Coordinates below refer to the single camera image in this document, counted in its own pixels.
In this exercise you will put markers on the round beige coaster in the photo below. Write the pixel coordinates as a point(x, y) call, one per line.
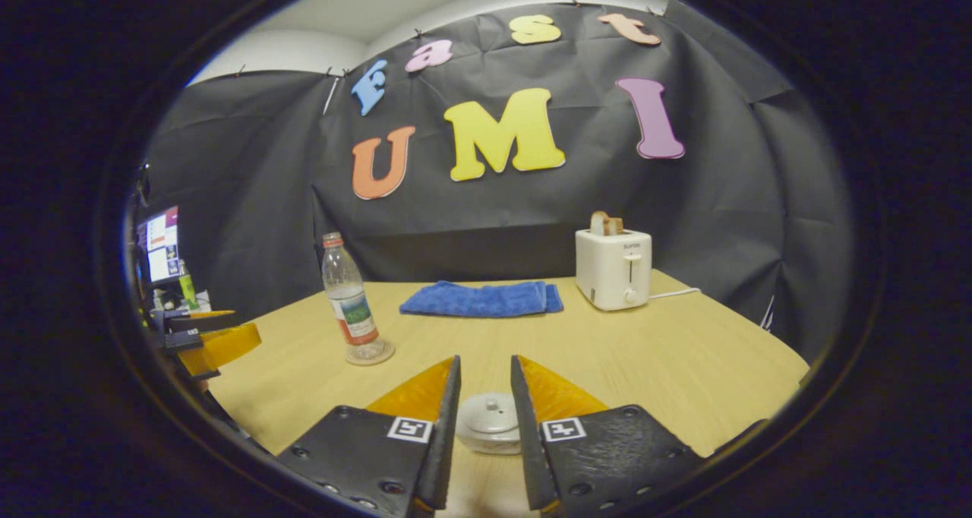
point(383, 355)

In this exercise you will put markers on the black backdrop cloth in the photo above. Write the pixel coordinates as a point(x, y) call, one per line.
point(531, 214)

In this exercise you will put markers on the toast slice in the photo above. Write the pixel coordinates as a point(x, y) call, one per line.
point(605, 224)

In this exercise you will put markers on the white ceramic teacup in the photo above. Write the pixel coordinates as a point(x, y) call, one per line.
point(487, 445)

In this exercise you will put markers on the clear plastic water bottle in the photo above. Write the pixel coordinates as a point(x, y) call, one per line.
point(349, 298)

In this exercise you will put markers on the small green bottle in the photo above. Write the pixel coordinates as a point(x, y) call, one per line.
point(188, 290)

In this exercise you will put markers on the folded blue towel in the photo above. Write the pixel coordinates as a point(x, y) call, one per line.
point(478, 299)

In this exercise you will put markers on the white backdrop frame leg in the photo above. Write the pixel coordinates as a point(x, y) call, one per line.
point(768, 314)

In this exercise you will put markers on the white toaster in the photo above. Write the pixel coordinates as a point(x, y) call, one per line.
point(611, 271)

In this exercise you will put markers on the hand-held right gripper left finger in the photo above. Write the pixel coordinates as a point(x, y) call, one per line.
point(444, 442)

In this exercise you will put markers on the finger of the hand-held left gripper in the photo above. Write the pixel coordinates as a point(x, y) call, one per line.
point(190, 315)
point(228, 343)

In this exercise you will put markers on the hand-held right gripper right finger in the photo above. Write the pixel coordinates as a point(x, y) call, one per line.
point(529, 450)

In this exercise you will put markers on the computer monitor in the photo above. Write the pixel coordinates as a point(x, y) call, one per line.
point(163, 241)

